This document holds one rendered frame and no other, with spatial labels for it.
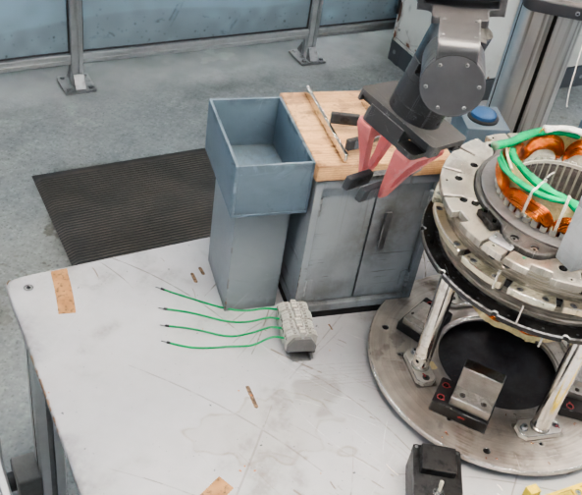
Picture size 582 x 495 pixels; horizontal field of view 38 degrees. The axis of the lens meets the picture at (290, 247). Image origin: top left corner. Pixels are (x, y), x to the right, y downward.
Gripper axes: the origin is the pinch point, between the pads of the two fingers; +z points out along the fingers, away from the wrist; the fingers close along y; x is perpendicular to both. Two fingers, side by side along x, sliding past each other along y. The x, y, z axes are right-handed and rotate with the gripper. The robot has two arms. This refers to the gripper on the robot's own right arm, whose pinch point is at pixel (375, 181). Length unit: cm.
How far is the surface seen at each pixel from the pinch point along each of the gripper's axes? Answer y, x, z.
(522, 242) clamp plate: 13.0, 15.4, 2.2
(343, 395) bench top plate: 6.4, 12.3, 37.1
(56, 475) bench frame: -26, -1, 91
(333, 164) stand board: -12.7, 13.4, 10.8
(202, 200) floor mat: -100, 108, 117
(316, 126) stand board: -20.6, 18.4, 11.2
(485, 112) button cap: -11.2, 46.7, 6.3
